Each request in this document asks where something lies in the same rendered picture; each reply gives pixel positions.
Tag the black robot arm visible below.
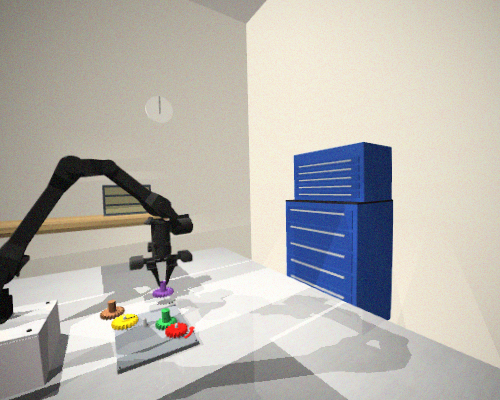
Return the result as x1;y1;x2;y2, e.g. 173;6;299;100
0;155;193;324

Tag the yellow gear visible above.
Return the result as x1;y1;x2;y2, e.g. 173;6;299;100
111;314;138;331

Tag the purple gear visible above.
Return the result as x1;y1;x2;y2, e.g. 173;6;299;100
152;281;174;298

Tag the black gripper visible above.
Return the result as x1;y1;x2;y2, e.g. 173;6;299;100
129;237;192;287

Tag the green gear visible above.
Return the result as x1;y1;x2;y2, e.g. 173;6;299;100
155;308;177;331

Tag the orange gear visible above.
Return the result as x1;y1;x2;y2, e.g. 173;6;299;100
99;300;125;320

